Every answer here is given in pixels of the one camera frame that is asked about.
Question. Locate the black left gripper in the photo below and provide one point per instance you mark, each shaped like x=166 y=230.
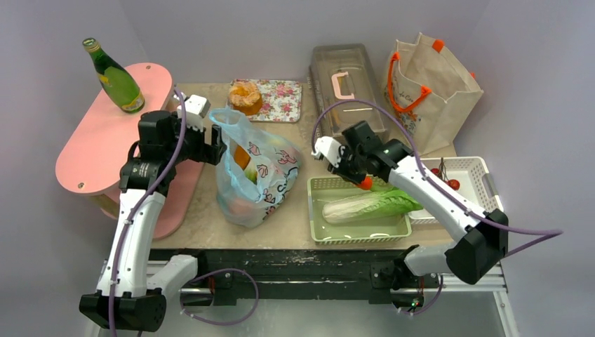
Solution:
x=209 y=153

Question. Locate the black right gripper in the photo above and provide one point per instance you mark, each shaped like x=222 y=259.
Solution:
x=344 y=168

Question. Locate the red chili pepper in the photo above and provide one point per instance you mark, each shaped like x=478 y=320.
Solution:
x=366 y=183

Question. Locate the napa cabbage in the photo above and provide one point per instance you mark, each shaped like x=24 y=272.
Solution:
x=370 y=205

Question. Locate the blue printed plastic bag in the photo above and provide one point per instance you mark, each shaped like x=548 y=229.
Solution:
x=276 y=160

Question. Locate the red cherry bunch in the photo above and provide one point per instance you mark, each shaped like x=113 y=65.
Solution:
x=441 y=173

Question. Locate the beige tote bag orange handles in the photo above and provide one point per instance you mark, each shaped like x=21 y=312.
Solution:
x=430 y=91

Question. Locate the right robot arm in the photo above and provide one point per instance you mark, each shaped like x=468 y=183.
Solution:
x=480 y=238

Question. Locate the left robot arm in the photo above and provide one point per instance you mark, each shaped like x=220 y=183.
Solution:
x=126 y=298

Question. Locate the green plastic basket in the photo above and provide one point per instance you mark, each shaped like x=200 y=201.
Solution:
x=324 y=190

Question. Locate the orange fruit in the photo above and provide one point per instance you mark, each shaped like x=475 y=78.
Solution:
x=241 y=157

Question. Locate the orange bundt cake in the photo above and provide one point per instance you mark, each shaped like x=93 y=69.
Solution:
x=245 y=96

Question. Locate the grey transparent lidded box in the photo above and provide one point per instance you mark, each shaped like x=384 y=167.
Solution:
x=341 y=72

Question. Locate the green glass bottle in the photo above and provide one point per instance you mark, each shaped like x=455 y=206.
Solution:
x=117 y=83

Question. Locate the floral tray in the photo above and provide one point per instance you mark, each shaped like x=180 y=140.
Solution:
x=281 y=100

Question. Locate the pink two-tier shelf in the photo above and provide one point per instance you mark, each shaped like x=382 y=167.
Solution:
x=90 y=162

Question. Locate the white plastic basket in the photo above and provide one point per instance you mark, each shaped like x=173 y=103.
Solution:
x=476 y=183

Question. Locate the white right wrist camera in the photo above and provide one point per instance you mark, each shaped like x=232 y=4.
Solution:
x=329 y=149

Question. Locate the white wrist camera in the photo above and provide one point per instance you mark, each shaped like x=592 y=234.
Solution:
x=329 y=149
x=196 y=108

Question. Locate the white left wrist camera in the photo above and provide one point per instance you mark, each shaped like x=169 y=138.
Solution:
x=196 y=108

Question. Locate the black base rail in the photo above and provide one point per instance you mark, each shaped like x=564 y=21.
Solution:
x=297 y=272

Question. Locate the aluminium frame rail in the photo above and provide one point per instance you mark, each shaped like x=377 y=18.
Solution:
x=469 y=279

